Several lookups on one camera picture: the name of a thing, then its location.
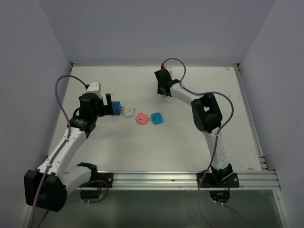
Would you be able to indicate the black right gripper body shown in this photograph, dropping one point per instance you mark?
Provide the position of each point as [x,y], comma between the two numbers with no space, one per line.
[160,91]

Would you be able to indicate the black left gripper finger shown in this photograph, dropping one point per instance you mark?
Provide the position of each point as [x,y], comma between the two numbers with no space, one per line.
[108,100]
[106,112]

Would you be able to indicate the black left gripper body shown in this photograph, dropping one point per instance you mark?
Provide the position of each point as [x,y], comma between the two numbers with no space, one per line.
[100,107]

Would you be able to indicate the blue cube socket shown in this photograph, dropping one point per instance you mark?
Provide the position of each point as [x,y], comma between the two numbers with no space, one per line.
[117,107]

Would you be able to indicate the white plug adapter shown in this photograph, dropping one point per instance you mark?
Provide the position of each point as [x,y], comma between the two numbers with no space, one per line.
[129,111]

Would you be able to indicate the cyan extension plug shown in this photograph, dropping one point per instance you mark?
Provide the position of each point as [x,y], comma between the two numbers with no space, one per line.
[156,118]

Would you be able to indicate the pink extension socket plug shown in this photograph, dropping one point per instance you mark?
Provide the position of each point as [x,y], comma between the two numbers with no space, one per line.
[141,118]

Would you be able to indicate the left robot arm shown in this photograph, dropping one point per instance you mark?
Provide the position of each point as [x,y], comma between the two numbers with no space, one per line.
[36,194]

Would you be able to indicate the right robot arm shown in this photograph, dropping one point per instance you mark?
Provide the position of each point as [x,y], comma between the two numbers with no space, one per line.
[207,118]

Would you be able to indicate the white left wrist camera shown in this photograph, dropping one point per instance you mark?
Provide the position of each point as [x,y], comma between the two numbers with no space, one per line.
[95,88]

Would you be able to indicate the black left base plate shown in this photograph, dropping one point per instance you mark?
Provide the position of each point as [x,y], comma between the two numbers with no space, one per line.
[107,177]

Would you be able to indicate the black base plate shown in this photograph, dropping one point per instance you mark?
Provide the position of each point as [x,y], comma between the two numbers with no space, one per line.
[217,180]
[107,177]

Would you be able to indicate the aluminium mounting rail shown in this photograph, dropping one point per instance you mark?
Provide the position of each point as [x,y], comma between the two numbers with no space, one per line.
[160,180]

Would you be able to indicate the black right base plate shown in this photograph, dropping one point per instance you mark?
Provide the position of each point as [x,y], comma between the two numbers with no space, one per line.
[217,180]

